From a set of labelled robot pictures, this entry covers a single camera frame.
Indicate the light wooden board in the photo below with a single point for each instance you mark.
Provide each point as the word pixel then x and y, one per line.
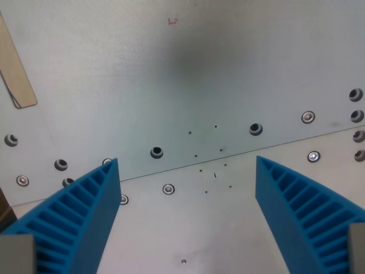
pixel 15 74

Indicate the silver hex socket screw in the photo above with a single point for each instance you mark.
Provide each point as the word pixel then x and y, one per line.
pixel 123 199
pixel 106 161
pixel 168 189
pixel 308 117
pixel 313 156
pixel 22 180

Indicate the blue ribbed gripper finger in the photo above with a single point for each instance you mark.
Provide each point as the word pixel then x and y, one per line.
pixel 288 217
pixel 85 217

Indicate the dark brown block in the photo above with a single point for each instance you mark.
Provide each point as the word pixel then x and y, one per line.
pixel 5 208

